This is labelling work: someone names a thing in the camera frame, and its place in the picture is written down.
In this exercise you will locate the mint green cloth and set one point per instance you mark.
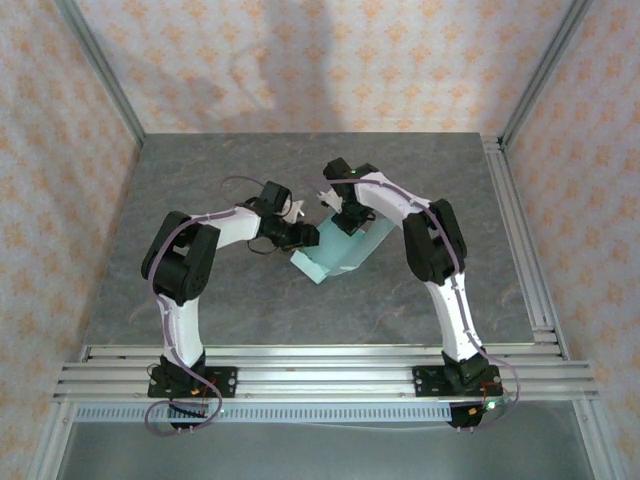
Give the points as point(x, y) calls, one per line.
point(340, 250)

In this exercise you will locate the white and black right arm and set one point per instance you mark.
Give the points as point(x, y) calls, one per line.
point(455, 320)

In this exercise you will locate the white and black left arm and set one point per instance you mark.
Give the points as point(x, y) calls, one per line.
point(180, 325)

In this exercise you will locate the aluminium mounting rails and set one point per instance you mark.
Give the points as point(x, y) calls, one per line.
point(325, 380)

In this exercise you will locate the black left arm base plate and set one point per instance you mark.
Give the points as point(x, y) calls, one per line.
point(225, 382)

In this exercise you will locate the aluminium side rail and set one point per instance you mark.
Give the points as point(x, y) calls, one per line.
point(520, 240)

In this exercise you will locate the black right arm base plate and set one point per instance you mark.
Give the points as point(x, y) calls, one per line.
point(425, 382)

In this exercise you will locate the aluminium frame post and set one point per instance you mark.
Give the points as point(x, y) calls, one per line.
point(540, 75)
point(107, 75)

